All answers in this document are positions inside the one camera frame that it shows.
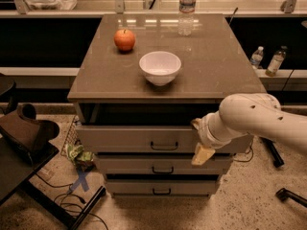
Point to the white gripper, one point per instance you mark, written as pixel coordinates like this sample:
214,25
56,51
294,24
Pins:
204,134

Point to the grey top drawer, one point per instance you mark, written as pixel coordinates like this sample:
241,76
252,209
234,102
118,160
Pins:
137,139

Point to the grey drawer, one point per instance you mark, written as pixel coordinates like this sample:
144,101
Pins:
160,164
162,188
137,139

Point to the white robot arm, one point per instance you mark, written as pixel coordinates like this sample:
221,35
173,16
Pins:
256,114

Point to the grey drawer cabinet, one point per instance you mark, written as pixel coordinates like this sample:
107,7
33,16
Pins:
140,86

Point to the grey middle drawer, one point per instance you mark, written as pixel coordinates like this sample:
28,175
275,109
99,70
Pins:
160,164

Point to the grey bottom drawer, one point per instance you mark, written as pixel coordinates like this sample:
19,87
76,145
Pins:
162,188

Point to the white bowl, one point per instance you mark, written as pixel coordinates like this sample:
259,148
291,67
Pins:
160,67

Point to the black stand leg right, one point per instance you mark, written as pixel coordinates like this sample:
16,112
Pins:
276,158

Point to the small water bottle on ledge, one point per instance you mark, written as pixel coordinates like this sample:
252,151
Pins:
257,57

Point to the black caster leg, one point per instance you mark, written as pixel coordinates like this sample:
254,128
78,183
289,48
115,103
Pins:
283,194

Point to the yellowish bottle on ledge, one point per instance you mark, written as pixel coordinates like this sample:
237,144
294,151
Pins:
276,61

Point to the blue tape cross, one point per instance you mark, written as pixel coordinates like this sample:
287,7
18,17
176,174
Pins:
81,181

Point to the red apple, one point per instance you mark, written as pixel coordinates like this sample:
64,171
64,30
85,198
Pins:
124,40

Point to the green snack bag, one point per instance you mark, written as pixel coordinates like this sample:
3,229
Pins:
79,157

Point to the clear water bottle on cabinet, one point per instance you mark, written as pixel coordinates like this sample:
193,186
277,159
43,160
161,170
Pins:
186,16

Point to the dark brown chair part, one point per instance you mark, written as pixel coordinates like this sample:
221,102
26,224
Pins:
28,135

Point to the black desk left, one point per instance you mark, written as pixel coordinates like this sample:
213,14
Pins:
15,174

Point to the wire basket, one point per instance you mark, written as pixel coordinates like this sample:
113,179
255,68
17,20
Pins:
71,136

